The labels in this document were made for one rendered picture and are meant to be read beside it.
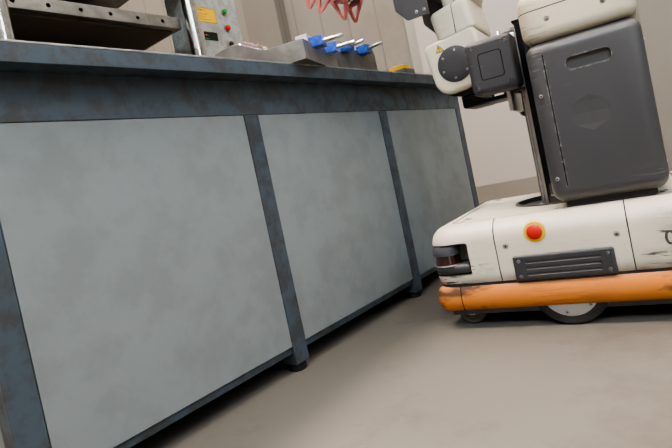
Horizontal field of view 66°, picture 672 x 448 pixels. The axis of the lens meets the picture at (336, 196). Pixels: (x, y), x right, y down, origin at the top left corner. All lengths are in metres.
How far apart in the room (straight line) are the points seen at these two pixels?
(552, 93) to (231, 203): 0.81
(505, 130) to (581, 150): 2.15
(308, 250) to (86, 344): 0.63
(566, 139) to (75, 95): 1.08
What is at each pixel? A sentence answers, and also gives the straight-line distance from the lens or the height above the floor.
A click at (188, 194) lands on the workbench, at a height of 0.50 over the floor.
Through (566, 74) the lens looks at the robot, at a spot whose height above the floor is 0.60.
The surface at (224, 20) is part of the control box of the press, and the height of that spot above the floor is 1.34.
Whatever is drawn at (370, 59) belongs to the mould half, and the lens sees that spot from 1.92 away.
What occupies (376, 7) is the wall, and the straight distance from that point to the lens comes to 3.91.
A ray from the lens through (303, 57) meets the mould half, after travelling 1.44.
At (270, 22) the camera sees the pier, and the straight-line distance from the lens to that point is 4.20.
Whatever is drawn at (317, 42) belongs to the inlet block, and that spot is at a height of 0.85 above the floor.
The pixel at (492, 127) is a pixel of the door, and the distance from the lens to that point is 3.51.
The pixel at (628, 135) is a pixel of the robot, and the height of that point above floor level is 0.43.
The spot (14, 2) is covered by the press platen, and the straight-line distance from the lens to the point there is 2.12.
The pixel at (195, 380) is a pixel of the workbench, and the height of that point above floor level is 0.11.
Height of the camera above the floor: 0.46
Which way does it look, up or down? 1 degrees down
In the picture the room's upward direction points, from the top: 12 degrees counter-clockwise
